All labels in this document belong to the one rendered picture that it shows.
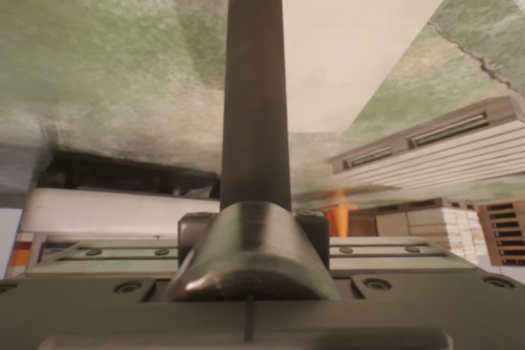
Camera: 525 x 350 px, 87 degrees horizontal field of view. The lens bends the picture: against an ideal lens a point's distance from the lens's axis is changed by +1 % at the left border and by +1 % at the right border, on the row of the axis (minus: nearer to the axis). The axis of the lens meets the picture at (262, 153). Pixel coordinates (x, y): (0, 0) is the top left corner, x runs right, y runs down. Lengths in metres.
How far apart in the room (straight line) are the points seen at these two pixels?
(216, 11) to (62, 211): 1.45
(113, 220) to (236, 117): 1.79
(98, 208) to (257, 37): 1.80
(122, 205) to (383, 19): 1.70
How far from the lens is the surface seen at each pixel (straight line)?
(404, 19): 0.68
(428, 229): 4.54
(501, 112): 1.66
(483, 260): 8.77
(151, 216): 1.94
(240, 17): 0.20
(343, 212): 4.57
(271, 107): 0.16
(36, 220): 1.96
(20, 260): 2.01
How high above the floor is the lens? 0.64
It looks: 19 degrees down
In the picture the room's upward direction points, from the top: 179 degrees clockwise
